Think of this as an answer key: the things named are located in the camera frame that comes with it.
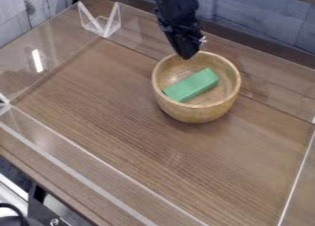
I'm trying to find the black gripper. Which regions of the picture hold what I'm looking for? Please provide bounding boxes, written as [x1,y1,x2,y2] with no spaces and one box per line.
[152,0,207,60]

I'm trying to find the green rectangular block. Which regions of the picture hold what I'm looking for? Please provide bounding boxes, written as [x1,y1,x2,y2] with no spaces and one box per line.
[163,67,219,102]

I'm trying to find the round wooden bowl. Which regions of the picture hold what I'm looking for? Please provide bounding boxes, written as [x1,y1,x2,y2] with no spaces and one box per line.
[151,51,241,124]

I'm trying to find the clear acrylic tray wall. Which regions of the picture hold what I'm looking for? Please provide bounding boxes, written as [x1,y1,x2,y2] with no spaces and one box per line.
[0,100,209,226]

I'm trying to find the black table leg bracket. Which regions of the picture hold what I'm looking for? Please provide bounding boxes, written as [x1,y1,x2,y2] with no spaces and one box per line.
[27,184,92,226]

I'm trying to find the black cable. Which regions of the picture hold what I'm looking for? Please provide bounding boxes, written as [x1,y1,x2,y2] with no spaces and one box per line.
[0,202,31,226]

